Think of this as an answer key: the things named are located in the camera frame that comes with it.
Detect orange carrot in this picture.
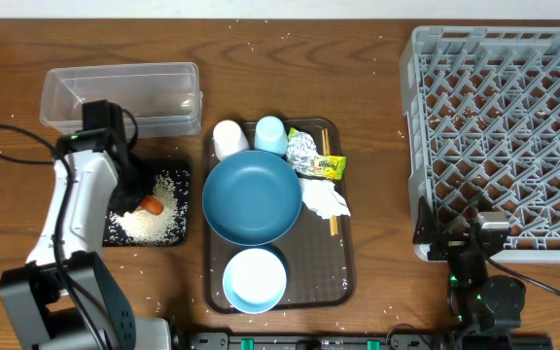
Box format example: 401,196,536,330
136,195,164,216

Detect pile of rice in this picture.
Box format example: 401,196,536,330
107,172,189,245

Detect dark blue plate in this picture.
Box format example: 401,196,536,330
202,151,302,246

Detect light blue bowl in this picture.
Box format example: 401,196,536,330
222,248,288,314

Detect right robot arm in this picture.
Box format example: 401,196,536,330
412,197,526,349

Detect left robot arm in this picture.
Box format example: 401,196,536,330
0,100,174,349

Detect black waste tray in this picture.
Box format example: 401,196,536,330
102,157,193,248

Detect grey dishwasher rack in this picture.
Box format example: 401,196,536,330
400,26,560,263

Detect clear plastic bin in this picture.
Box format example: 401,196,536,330
39,62,202,138

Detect white plastic cup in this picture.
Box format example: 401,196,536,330
213,120,250,161

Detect crumpled white napkin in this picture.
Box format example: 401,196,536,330
299,178,351,220

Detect yellow green snack wrapper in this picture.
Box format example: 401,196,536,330
311,150,346,180

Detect light blue plastic cup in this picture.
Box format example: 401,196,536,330
254,116,288,157

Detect dark brown serving tray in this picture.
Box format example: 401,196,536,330
204,140,356,314

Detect crumpled aluminium foil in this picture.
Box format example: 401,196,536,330
286,128,319,176

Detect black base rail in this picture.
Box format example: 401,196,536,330
187,332,553,350

